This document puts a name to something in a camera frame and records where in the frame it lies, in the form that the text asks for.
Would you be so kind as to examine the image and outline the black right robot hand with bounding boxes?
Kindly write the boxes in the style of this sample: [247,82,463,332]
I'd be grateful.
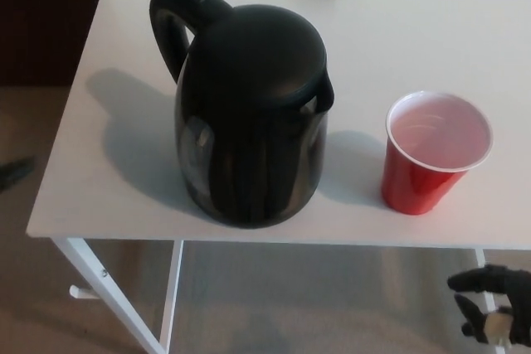
[446,264,531,349]

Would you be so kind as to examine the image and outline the dark brown cabinet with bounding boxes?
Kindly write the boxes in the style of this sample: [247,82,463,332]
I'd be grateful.
[0,0,109,88]

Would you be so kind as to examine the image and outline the white metal table leg frame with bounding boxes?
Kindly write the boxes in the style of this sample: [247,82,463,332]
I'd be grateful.
[474,248,512,349]
[51,237,185,354]

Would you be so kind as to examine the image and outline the red plastic cup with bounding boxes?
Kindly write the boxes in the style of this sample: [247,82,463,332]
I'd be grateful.
[381,90,495,216]

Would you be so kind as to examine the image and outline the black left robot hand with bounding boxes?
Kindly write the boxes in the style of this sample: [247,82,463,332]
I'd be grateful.
[0,156,37,194]

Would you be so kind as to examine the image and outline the black electric kettle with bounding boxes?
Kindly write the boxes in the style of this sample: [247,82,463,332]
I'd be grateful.
[149,0,336,230]

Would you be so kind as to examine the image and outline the white hook on table leg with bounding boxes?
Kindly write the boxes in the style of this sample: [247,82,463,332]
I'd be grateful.
[68,284,100,301]

